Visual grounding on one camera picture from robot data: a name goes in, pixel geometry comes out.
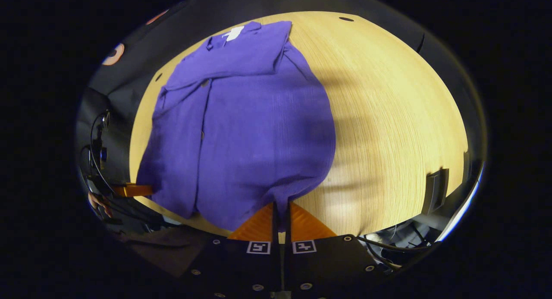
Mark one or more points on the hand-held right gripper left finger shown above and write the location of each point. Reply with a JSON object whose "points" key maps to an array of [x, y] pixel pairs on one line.
{"points": [[274, 230]]}

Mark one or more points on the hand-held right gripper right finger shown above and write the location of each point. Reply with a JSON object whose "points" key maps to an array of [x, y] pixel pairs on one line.
{"points": [[288, 230]]}

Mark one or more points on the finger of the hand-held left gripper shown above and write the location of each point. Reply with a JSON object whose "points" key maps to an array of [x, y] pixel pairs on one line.
{"points": [[136, 190]]}

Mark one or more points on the purple shirt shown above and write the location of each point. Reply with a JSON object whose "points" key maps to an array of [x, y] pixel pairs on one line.
{"points": [[241, 130]]}

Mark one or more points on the black backdrop cloth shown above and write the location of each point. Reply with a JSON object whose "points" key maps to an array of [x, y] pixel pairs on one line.
{"points": [[142, 57]]}

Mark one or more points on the black table edge bracket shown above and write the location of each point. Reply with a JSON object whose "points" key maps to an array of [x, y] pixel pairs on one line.
{"points": [[434, 191]]}

